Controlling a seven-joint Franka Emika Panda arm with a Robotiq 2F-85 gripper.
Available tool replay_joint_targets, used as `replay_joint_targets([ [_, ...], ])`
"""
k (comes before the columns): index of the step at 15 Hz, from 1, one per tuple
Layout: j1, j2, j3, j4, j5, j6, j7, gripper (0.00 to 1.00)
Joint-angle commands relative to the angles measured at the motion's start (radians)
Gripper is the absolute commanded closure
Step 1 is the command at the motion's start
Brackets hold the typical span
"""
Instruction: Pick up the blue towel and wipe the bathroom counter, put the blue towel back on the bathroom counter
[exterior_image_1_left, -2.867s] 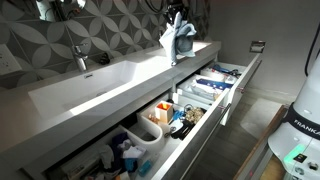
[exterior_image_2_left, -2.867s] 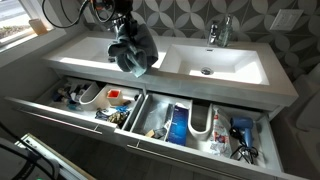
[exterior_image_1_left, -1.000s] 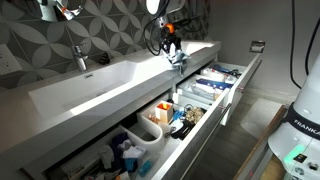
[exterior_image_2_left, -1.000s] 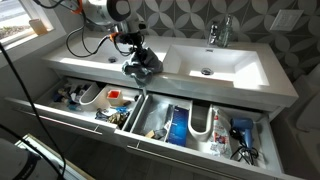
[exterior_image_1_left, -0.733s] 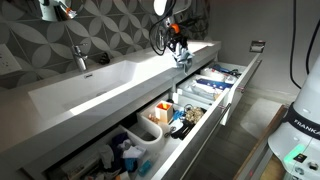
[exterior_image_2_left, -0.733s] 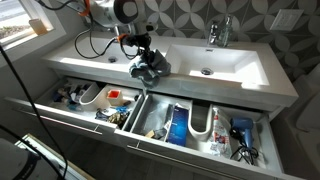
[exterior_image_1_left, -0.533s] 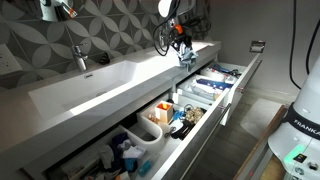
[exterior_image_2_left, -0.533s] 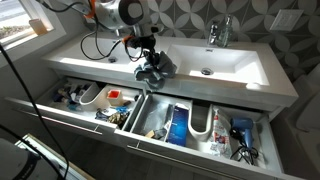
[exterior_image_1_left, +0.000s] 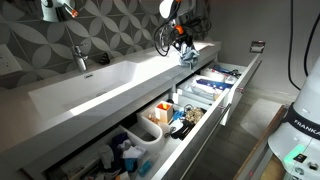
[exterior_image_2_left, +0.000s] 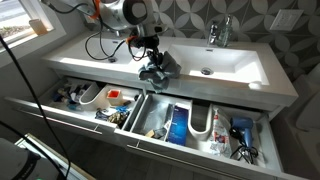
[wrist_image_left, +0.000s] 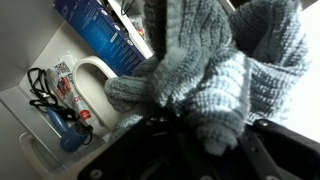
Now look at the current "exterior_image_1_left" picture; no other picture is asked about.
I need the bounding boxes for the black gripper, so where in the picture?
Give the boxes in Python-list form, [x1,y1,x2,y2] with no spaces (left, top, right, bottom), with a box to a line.
[171,30,195,54]

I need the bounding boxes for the blue terry towel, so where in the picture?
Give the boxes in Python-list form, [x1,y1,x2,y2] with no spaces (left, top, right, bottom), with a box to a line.
[179,44,200,70]

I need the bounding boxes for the small black counter object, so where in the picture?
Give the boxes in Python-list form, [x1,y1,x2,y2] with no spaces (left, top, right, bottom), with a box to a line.
[99,52,112,66]

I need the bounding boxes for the clear plastic bag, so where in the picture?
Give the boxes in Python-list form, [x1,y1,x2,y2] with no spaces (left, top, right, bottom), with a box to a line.
[177,75,218,102]

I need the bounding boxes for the dark blue product box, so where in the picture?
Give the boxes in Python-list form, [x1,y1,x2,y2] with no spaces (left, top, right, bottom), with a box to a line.
[204,78,234,90]

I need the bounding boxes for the white pouch with red print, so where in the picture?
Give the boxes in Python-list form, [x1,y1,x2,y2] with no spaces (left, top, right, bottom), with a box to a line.
[219,73,239,85]

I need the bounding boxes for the grey drawer with hair dryer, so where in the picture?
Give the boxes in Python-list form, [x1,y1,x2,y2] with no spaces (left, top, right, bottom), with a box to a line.
[173,54,263,126]

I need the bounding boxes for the white box with orange inside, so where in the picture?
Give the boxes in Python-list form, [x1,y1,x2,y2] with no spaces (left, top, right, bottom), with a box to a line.
[154,100,174,124]

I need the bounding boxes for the gold jewelry pile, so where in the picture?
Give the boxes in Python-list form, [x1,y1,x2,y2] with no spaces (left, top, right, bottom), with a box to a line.
[184,106,205,125]

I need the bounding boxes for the chrome toilet paper holder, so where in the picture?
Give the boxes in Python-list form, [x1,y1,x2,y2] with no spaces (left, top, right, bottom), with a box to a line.
[249,40,267,54]

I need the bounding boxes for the black drawer tool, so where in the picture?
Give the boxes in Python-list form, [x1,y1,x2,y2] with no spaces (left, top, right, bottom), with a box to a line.
[173,120,195,141]

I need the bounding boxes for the grey drawer with orange box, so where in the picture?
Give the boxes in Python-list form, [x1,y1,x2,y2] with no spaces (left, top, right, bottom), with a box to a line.
[23,88,233,180]

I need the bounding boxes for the chrome sink faucet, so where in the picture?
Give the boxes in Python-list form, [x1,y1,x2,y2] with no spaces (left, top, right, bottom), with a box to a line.
[71,44,90,73]

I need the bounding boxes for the white double sink vanity top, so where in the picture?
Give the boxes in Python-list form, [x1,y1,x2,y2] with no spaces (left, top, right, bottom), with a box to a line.
[0,40,223,168]

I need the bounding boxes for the white folded cloth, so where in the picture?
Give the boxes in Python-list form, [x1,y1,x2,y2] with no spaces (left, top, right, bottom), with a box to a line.
[120,139,147,160]

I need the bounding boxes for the dark blue cloth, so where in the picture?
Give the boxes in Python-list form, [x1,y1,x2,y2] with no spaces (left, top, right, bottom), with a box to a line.
[109,132,131,164]

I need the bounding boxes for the wood edged robot cart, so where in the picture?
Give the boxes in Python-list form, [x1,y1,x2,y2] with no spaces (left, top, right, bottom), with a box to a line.
[233,104,291,180]

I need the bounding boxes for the small teal bottle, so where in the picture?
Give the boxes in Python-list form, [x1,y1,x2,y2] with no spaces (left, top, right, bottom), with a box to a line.
[137,159,154,178]

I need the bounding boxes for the grey cloth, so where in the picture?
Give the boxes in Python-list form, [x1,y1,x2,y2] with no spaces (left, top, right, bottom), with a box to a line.
[97,144,115,170]

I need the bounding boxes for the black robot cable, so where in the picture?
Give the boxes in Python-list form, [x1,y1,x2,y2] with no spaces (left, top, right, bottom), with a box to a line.
[288,0,303,92]
[153,18,178,58]
[303,11,320,69]

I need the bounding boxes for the blue handled scissors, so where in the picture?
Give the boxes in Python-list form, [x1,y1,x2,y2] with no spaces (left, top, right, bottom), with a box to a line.
[171,109,185,123]

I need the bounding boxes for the white wall plate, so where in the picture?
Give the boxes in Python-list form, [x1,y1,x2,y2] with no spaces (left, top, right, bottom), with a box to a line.
[0,44,18,76]

